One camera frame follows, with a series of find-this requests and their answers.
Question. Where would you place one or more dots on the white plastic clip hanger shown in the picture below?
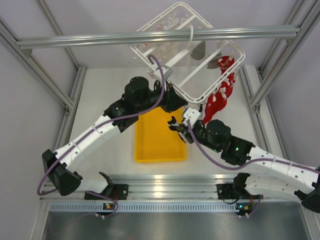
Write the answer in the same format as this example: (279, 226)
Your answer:
(190, 78)

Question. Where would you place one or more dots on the aluminium top crossbar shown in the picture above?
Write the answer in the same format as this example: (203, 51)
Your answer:
(183, 35)

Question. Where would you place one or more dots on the red sock clipped on hanger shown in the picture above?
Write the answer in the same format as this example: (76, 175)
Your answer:
(217, 101)

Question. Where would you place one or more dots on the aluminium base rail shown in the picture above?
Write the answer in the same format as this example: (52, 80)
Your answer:
(157, 193)

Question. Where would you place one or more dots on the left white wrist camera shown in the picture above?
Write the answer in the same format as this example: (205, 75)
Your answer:
(167, 71)

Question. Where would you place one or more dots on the grey sock on hanger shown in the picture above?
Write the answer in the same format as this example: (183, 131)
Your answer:
(199, 53)

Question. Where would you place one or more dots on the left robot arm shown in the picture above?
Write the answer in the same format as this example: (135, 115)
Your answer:
(61, 165)

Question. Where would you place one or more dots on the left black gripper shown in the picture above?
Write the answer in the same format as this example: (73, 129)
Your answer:
(172, 101)

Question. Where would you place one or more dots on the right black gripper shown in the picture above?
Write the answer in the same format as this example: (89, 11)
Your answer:
(184, 129)

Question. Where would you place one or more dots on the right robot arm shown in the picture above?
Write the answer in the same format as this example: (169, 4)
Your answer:
(260, 173)

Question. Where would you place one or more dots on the striped black white sock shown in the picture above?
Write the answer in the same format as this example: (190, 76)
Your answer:
(174, 121)

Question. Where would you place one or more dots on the yellow plastic tray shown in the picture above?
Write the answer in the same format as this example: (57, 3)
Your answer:
(154, 141)

